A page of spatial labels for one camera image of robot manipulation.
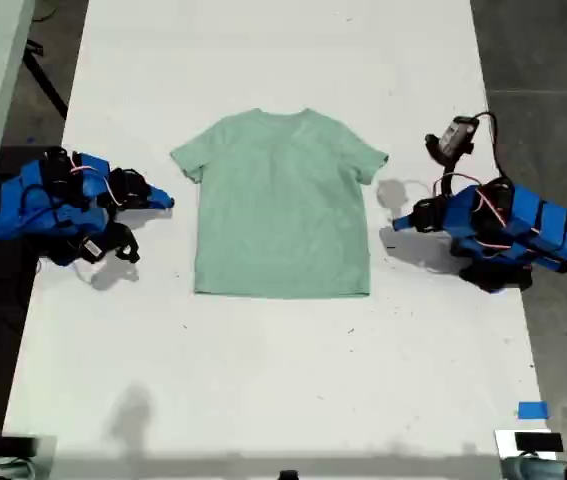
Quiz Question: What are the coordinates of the pale green T-shirt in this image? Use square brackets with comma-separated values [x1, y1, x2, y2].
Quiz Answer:
[169, 107, 390, 301]

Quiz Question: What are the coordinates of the black tripod leg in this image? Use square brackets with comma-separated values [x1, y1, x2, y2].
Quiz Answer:
[21, 40, 69, 120]

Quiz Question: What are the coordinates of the short blue tape patch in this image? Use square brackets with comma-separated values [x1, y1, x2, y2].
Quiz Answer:
[517, 401, 549, 420]

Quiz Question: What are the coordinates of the small black box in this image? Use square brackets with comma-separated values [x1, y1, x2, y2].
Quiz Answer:
[0, 436, 39, 459]
[514, 432, 564, 453]

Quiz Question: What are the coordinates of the gripper camera stalk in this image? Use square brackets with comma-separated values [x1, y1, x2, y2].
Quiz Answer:
[423, 133, 464, 199]

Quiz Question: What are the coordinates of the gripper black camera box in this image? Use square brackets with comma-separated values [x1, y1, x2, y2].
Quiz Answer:
[440, 115, 479, 156]
[76, 224, 140, 265]

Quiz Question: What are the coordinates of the gripper camera cable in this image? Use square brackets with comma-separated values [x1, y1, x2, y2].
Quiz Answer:
[470, 110, 512, 184]

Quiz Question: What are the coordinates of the green cable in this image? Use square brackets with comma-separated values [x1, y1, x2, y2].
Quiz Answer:
[31, 0, 57, 24]

